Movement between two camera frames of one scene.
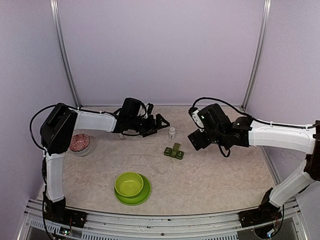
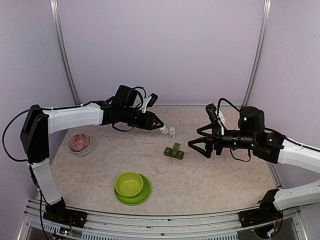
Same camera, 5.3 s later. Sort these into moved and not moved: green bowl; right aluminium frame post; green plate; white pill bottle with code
Moved: white pill bottle with code
Not moved: right aluminium frame post; green plate; green bowl
